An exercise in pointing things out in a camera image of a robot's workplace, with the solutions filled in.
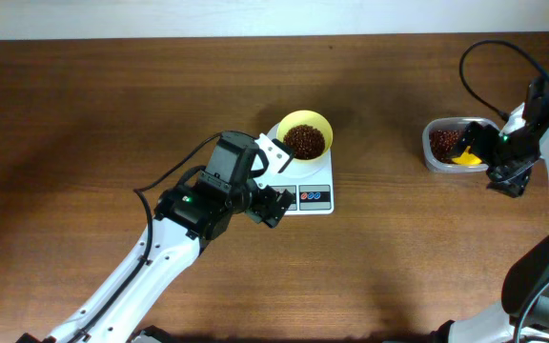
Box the yellow measuring scoop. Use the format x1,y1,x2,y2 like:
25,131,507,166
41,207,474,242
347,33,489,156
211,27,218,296
452,147,481,166

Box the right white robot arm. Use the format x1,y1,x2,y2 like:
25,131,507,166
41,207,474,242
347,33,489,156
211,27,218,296
430,73,549,342

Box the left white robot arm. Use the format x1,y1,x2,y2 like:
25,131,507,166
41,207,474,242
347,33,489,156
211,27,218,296
45,131,295,343

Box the white digital kitchen scale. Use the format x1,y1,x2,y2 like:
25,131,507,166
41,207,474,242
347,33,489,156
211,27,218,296
266,123,335,215

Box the red beans in bowl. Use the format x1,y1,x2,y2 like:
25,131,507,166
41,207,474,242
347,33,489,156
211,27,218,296
283,125,325,160

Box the yellow plastic bowl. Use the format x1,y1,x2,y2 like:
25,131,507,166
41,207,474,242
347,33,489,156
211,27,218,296
275,110,334,164

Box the red beans in container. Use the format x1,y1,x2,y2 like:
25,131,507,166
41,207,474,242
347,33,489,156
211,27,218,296
429,130,461,164

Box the clear plastic container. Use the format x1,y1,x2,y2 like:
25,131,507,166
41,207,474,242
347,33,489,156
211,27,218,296
422,117,498,173

